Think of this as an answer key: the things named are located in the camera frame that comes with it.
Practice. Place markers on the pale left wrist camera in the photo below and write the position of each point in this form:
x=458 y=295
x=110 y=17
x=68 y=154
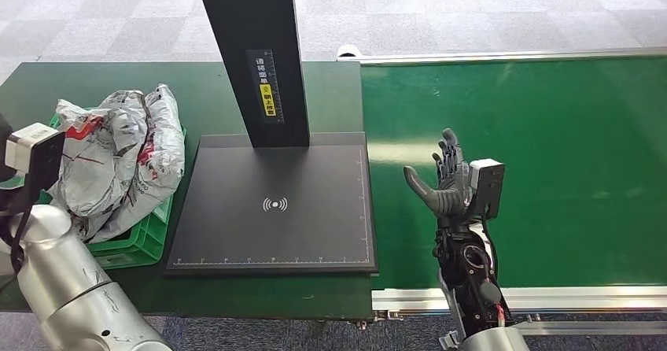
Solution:
x=36 y=150

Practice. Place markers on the aluminium conveyor side rail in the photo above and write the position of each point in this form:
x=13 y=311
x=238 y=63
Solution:
x=521 y=55
x=599 y=297

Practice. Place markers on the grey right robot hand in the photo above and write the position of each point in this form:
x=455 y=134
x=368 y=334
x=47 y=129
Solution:
x=451 y=197

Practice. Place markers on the grey red-print mailer bag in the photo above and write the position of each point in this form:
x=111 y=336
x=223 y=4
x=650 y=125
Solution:
x=164 y=109

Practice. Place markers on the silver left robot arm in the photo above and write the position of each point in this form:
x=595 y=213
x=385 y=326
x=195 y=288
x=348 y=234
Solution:
x=68 y=286

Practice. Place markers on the grey poly mailer package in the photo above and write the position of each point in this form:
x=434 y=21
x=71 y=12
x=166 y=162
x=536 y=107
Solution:
x=99 y=166

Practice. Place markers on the dark green table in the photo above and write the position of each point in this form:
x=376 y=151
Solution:
x=62 y=77

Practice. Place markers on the white conveyor roller cap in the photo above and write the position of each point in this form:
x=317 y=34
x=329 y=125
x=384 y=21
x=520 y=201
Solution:
x=348 y=51

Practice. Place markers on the green conveyor belt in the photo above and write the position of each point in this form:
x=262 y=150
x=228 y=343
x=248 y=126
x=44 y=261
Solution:
x=573 y=129

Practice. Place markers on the green plastic crate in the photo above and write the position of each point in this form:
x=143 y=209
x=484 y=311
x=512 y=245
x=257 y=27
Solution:
x=135 y=249

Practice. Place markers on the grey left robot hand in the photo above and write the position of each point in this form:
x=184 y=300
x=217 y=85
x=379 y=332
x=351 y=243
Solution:
x=4 y=150

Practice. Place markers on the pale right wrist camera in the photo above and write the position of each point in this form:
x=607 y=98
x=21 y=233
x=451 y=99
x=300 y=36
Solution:
x=487 y=187

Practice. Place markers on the black inbound scanner machine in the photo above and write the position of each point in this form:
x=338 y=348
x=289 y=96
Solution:
x=271 y=208

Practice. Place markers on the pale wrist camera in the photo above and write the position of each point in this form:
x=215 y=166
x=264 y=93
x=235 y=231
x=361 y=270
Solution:
x=487 y=187
x=36 y=150

